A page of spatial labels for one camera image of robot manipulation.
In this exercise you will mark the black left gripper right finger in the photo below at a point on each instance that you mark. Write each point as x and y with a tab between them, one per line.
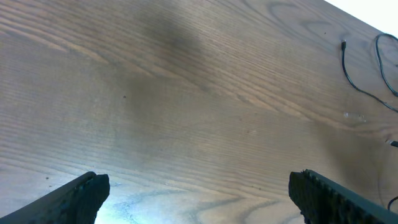
321	200

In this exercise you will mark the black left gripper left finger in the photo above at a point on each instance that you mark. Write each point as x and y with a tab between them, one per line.
75	202

